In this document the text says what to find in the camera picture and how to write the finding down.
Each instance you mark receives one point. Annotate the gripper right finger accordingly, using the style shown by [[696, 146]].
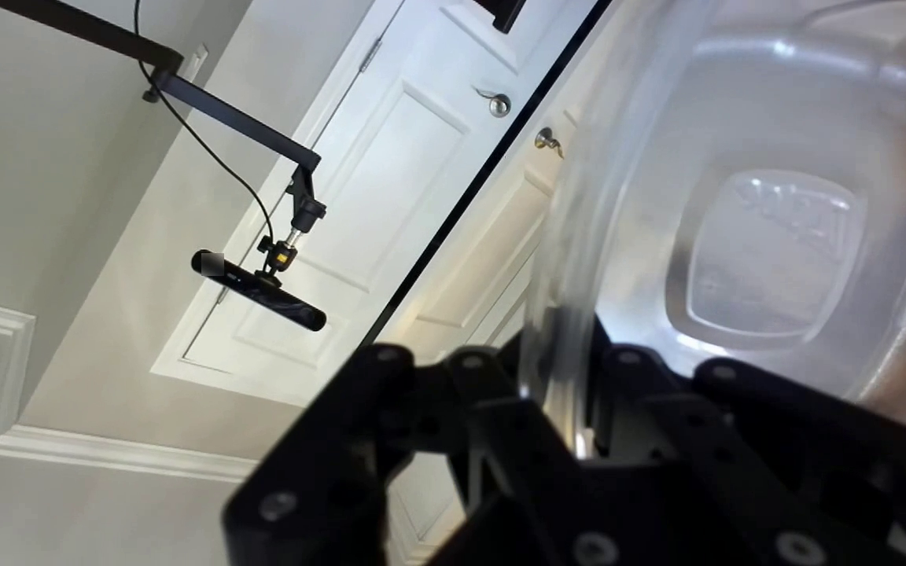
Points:
[[775, 440]]

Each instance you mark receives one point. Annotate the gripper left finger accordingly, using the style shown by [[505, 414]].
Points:
[[319, 464]]

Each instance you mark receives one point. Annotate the clear plastic lunch box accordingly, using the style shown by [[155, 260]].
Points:
[[775, 236]]

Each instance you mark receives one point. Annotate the white panel door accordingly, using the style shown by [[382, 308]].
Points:
[[390, 196]]

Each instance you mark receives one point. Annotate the silver door knob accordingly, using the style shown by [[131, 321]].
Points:
[[498, 104]]

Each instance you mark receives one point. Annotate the camera on mount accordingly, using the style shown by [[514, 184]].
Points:
[[264, 291]]

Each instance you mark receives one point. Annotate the white switch plate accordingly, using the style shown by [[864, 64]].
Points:
[[196, 63]]

